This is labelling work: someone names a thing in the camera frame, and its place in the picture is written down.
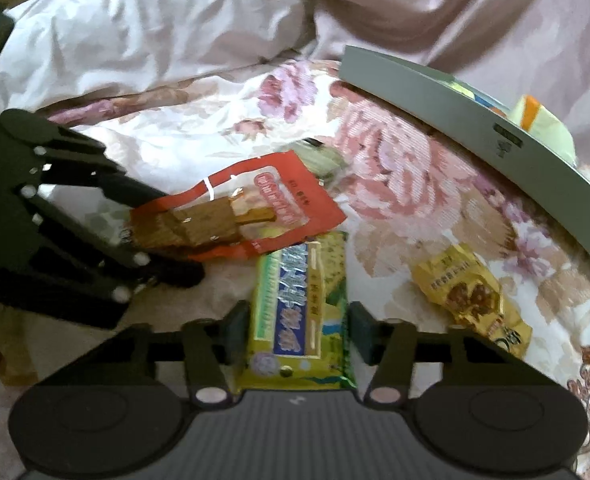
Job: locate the light yellow green packet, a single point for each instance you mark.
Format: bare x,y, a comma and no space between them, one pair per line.
467,91

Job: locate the pale packet with orange stripe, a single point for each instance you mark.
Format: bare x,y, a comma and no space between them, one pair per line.
545,127

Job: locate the yellow green snack packet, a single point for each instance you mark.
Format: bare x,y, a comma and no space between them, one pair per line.
300,310

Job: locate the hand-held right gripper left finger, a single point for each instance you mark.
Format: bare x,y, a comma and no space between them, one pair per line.
237,335

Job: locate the pink satin blanket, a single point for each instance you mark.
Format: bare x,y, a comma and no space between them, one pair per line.
450,15

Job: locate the gold snack packet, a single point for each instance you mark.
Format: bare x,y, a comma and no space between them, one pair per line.
470,295

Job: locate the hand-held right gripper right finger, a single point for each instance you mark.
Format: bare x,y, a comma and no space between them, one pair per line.
361,332

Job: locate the grey cardboard box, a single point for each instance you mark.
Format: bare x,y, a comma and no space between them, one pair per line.
500,150

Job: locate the floral bedsheet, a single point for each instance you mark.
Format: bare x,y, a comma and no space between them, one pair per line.
400,200

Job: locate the white quilt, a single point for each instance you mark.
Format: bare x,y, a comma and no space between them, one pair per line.
150,30

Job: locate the red snack packet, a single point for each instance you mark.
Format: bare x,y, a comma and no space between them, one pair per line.
255,195

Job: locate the pale green snack packet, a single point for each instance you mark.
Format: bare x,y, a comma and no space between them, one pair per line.
325,162

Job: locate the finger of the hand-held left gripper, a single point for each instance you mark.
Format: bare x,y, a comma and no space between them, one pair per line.
75,270
85,165

